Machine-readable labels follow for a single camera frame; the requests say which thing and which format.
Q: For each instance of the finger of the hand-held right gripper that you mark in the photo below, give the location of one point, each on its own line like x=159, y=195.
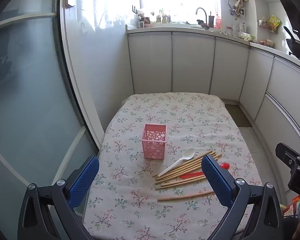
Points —
x=288, y=156

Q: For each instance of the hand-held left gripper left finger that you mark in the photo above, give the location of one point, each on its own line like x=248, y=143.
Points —
x=83, y=180

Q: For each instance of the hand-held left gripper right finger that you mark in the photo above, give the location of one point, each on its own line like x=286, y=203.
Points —
x=215, y=177

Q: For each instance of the red plastic spoon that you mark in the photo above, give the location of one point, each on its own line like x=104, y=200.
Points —
x=225, y=165

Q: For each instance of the pile of wooden chopsticks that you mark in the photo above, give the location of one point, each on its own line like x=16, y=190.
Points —
x=187, y=166

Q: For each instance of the white plastic spoon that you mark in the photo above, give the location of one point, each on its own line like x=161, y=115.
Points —
x=188, y=153

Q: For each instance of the single wooden chopstick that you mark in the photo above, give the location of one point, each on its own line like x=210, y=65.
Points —
x=185, y=196

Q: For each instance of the pink perforated utensil holder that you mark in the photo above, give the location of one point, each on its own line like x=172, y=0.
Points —
x=153, y=147

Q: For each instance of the floral tablecloth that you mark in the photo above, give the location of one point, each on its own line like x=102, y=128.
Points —
x=140, y=115

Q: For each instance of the frosted glass sliding door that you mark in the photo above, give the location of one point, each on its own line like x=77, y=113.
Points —
x=27, y=105

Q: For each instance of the black wok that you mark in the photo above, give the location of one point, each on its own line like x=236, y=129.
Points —
x=298, y=46

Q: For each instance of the white kitchen cabinets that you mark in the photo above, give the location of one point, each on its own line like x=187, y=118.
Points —
x=192, y=62

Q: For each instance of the yellow snack packet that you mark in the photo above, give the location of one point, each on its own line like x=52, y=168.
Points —
x=274, y=21

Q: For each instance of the white plastic jug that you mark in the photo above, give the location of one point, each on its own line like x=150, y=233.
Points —
x=242, y=28

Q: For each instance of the red packet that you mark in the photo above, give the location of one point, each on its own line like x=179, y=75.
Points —
x=218, y=21

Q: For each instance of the white kitchen countertop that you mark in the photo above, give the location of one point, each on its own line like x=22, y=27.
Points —
x=165, y=29

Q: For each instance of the dark bottle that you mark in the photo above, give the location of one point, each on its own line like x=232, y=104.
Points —
x=211, y=20

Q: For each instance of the metal kitchen faucet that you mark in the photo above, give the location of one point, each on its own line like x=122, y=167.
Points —
x=197, y=11

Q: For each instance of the black wall hook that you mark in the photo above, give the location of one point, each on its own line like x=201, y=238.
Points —
x=133, y=9

